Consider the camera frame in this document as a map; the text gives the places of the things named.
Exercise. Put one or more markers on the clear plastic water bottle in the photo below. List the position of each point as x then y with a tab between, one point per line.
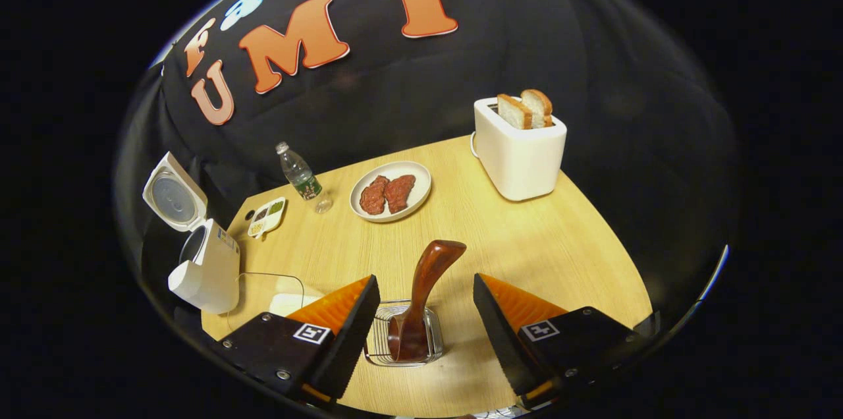
299	175

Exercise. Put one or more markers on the black backdrop cloth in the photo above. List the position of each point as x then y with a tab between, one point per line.
527	43

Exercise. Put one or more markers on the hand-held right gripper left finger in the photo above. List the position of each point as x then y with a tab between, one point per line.
349	340

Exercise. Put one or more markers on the white rice cooker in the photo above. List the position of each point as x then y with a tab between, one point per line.
217	267

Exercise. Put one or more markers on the white round plate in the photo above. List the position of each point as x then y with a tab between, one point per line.
421	185

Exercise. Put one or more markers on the red meat piece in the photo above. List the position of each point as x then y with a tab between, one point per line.
373	196
399	192

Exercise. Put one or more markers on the white toaster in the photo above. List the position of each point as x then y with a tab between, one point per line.
520	162

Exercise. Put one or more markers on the white divided grain dish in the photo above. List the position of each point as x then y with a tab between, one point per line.
267	218

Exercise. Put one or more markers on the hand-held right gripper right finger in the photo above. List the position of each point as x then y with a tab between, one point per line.
500	340

